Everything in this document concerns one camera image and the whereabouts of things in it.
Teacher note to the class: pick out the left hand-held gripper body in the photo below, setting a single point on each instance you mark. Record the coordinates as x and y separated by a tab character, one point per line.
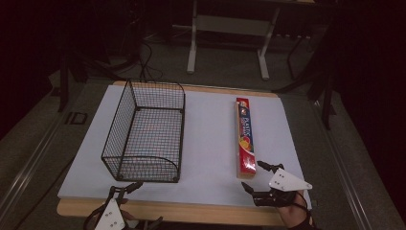
110	217

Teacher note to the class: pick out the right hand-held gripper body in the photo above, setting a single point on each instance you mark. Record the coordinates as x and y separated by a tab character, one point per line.
287	182

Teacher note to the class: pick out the red plastic wrap box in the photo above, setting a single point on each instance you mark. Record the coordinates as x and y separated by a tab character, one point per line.
246	137

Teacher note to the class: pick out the person's left hand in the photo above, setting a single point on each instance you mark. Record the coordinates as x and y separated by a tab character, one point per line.
128	215

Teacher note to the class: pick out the person's right hand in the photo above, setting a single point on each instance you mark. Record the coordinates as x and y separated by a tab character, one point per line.
295	214

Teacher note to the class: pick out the white table sheet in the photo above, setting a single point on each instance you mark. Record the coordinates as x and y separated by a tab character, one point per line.
209	143

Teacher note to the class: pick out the black metal stand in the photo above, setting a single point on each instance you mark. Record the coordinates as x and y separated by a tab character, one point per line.
322	86
68	73

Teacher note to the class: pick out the white metal table frame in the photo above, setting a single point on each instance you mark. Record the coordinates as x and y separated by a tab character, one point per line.
230	25

